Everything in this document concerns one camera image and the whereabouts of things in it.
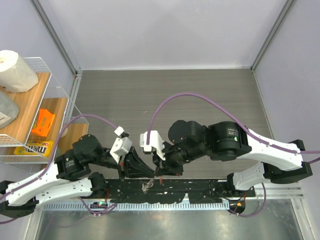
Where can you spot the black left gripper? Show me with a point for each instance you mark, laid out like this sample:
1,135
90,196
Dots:
134,167

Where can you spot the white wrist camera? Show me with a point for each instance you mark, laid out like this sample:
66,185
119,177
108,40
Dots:
121,145
156,143

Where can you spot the yellow m&m's bag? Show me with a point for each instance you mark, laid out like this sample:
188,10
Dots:
42,148

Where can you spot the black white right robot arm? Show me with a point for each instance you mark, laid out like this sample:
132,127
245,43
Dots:
278,163

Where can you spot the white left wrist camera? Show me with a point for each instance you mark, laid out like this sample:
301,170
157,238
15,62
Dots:
121,145

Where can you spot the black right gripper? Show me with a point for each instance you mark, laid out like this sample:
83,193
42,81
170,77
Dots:
166,167

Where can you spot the white wire wooden shelf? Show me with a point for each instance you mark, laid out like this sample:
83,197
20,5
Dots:
18,145

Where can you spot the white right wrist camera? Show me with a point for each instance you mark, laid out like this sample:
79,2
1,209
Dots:
156,143

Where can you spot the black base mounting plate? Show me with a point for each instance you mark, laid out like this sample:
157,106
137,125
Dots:
169,191

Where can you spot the white paper towel roll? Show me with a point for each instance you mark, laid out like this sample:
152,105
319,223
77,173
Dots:
16,76

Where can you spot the slotted white cable duct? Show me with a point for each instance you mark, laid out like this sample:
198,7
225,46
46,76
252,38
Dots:
182,206

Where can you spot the orange candy box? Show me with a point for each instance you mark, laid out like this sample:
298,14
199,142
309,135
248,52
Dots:
42,123

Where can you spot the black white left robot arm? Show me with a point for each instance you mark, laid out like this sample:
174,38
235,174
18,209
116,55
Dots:
70,176

